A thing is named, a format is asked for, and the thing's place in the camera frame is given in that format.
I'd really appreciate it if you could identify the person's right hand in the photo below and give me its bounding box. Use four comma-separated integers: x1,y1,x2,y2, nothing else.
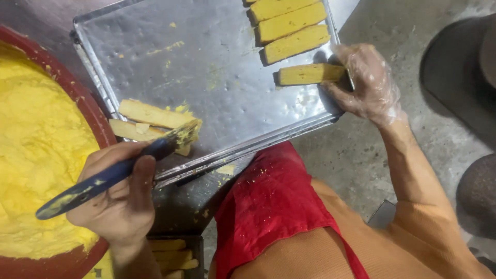
320,43,408,128

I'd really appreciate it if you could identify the person's left hand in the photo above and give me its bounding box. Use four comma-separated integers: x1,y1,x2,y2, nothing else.
66,140,156,249

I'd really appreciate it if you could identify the blue-handled pastry brush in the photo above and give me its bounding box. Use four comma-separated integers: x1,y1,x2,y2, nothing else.
36,118,203,221

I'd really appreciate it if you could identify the box of bread sticks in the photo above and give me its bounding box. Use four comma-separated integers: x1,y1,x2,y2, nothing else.
147,234,205,279

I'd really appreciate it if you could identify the plain pale bread stick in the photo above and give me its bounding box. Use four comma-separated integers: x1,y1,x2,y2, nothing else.
108,118,192,157
118,99,200,130

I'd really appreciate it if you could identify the large dark round stool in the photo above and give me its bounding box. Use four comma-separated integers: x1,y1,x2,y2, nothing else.
420,13,496,150

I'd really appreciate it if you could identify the yellow butter cream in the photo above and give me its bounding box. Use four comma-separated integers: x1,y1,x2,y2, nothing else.
0,42,102,260

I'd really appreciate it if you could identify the red plastic basin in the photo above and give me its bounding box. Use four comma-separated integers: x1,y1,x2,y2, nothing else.
0,25,119,279

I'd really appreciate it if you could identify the grey metal box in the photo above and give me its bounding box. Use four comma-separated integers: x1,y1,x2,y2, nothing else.
367,199,397,229

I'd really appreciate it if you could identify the small dark round stool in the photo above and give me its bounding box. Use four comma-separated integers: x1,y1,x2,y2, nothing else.
456,154,496,239

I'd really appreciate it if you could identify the metal baking tray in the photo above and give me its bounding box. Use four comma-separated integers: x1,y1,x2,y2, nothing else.
71,0,355,189

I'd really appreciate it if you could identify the red apron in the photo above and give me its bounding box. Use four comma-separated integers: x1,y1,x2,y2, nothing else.
214,141,369,279

